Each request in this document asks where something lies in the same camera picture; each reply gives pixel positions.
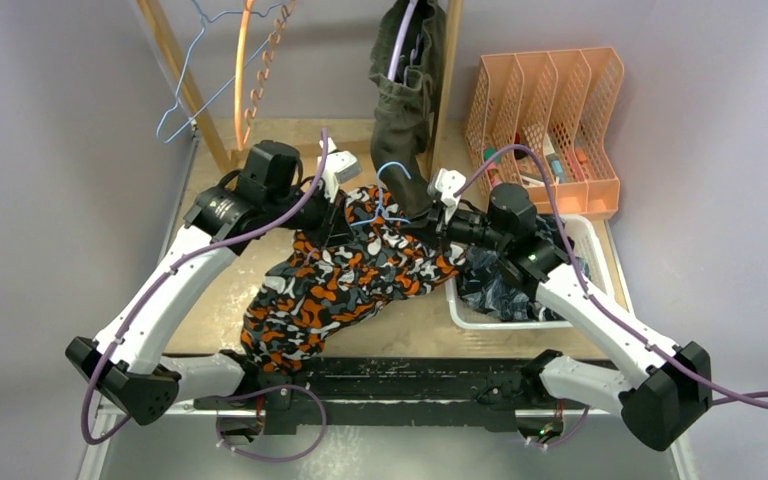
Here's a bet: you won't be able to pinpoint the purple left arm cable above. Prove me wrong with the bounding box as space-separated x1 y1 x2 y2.
80 128 331 446

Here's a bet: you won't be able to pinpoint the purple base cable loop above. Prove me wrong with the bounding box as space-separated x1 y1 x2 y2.
214 384 329 464

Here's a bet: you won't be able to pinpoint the dark leaf-print shorts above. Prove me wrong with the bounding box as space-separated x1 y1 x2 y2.
456 215 591 323

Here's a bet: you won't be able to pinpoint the items in file organizer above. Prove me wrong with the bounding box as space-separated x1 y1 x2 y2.
485 133 583 187

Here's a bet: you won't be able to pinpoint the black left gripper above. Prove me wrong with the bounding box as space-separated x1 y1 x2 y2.
266 177 358 250

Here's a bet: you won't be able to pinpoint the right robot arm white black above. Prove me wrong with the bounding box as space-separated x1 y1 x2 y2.
420 183 712 451

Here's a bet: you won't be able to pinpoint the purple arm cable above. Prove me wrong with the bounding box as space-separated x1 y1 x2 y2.
80 128 331 446
453 144 768 412

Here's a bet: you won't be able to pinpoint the light blue wire hanger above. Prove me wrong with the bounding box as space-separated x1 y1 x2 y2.
155 1 314 144

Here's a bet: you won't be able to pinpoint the white plastic basket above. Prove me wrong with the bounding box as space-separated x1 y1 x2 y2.
445 214 615 331

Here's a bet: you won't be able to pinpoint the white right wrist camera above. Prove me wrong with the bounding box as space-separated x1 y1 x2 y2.
427 168 466 212

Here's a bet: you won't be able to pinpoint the orange camouflage shorts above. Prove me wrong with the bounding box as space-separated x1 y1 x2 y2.
240 186 466 373

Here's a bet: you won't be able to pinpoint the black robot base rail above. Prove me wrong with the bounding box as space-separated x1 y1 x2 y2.
194 357 584 435

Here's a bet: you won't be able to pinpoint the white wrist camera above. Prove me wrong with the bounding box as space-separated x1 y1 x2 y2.
317 137 362 204
427 168 466 212

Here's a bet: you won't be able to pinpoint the purple plastic hanger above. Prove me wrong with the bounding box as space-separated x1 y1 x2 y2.
386 0 418 81

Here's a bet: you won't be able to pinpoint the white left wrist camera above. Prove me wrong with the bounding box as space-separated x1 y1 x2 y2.
317 137 362 204

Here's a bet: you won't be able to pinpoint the orange plastic file organizer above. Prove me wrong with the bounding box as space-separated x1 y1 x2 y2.
463 47 624 220

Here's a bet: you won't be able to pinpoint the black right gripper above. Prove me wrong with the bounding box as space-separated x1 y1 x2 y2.
399 197 510 256

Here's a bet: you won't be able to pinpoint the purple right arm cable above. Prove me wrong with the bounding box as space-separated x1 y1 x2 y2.
453 144 768 412

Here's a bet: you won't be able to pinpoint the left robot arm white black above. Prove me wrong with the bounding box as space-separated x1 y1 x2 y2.
65 140 361 425

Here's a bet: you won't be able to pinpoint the wooden clothes rack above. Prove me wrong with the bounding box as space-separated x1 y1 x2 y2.
137 1 445 152

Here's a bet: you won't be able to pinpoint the aluminium frame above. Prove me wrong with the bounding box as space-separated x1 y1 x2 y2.
76 369 697 480

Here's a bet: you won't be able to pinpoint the olive green shorts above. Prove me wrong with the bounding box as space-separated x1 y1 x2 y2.
368 1 446 219

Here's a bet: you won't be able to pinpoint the orange plastic hanger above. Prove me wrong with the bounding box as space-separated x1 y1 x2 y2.
233 1 296 151

